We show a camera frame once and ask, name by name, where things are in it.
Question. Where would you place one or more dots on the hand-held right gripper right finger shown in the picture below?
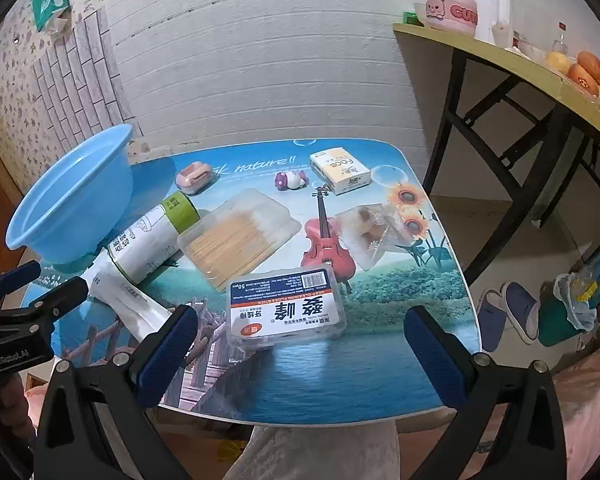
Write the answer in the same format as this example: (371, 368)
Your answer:
(432, 355)

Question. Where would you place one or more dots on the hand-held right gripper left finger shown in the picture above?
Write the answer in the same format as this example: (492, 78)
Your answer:
(170, 350)

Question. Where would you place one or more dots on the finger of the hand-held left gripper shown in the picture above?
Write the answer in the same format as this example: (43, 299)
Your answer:
(65, 292)
(22, 272)

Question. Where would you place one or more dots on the white plastic tube packet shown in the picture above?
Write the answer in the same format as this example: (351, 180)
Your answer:
(125, 300)

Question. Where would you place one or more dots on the blue plastic basin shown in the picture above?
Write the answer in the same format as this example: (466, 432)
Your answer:
(70, 195)

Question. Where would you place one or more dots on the green and white canister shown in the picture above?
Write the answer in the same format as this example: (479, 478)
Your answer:
(145, 240)

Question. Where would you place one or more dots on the clear floss pick box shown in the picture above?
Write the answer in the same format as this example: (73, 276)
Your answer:
(285, 310)

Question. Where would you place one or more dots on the clear cotton swab box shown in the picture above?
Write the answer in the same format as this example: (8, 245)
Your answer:
(235, 235)

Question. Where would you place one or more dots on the yellow and white tissue pack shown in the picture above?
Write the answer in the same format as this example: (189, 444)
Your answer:
(337, 170)

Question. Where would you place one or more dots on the green trash bin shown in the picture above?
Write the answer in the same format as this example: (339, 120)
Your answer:
(555, 327)

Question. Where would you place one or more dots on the clear packet with brown pieces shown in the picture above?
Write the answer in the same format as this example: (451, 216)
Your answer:
(370, 232)

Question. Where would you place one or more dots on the white patterned pants leg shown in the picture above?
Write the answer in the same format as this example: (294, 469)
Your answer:
(320, 452)

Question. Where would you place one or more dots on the pink blanket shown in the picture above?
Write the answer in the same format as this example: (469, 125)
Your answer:
(590, 410)

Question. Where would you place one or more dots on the small pink case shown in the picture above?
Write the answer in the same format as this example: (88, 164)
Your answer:
(192, 177)

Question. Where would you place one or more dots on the purple and white toy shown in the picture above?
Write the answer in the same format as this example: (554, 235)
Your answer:
(290, 180)

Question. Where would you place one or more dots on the yellow table with black legs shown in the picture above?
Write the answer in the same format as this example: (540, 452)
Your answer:
(505, 67)

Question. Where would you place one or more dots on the yellow fruit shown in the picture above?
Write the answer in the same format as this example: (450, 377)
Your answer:
(556, 61)

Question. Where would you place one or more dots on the small green box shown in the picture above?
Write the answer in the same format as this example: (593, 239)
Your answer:
(412, 17)

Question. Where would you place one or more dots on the glass bottle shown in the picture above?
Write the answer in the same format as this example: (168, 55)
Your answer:
(560, 40)

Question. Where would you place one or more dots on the white electric kettle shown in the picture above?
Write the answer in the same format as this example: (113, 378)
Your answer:
(492, 0)

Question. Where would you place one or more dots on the green wall tissue box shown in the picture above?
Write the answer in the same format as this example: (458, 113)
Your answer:
(50, 2)

